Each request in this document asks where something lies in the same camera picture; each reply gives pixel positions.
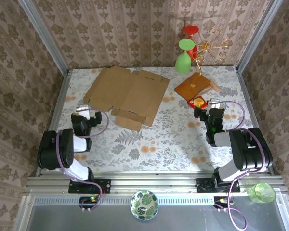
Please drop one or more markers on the green wine glass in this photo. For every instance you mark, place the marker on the green wine glass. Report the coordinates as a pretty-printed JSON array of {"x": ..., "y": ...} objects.
[{"x": 183, "y": 63}]

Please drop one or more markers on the aluminium front rail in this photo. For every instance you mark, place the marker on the aluminium front rail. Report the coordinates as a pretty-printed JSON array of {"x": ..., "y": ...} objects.
[{"x": 154, "y": 183}]

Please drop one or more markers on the aluminium frame post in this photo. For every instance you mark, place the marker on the aluminium frame post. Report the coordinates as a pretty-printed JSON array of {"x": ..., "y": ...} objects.
[
  {"x": 257, "y": 36},
  {"x": 45, "y": 38}
]

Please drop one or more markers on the green leaf pattern bowl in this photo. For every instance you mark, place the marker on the green leaf pattern bowl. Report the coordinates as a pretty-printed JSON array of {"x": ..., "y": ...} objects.
[{"x": 144, "y": 204}]

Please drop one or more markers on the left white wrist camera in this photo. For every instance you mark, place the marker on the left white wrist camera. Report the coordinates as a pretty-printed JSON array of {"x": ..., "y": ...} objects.
[{"x": 83, "y": 111}]

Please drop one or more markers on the red wine glass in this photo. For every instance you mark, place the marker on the red wine glass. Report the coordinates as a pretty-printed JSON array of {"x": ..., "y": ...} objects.
[{"x": 191, "y": 30}]

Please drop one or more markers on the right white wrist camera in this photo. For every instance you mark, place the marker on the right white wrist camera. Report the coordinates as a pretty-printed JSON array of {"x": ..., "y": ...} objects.
[{"x": 213, "y": 103}]

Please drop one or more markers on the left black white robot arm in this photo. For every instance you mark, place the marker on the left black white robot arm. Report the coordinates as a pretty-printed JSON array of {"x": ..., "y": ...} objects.
[{"x": 67, "y": 149}]

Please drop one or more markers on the green transparent plastic cup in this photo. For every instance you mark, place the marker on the green transparent plastic cup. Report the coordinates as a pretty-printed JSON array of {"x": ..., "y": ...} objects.
[{"x": 262, "y": 192}]

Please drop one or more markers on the floral table mat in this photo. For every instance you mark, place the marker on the floral table mat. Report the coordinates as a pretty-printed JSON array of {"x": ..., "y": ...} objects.
[{"x": 159, "y": 163}]

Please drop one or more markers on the right black connector box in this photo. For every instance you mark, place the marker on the right black connector box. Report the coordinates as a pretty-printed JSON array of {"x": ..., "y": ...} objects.
[{"x": 221, "y": 201}]

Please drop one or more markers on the left black connector box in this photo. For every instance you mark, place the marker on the left black connector box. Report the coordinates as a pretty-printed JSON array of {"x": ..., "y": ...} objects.
[{"x": 86, "y": 201}]

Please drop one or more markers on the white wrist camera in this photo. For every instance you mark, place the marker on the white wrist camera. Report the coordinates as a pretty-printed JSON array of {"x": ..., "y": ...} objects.
[
  {"x": 83, "y": 111},
  {"x": 213, "y": 103}
]

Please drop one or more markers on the brown cardboard paper box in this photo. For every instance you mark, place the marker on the brown cardboard paper box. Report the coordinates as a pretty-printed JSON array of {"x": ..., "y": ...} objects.
[{"x": 130, "y": 93}]

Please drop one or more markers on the black connector box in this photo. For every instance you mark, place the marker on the black connector box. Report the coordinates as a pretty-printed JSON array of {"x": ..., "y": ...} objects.
[
  {"x": 221, "y": 201},
  {"x": 86, "y": 201}
]

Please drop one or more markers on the red snack packet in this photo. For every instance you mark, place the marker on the red snack packet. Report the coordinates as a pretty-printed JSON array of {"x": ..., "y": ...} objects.
[{"x": 197, "y": 102}]

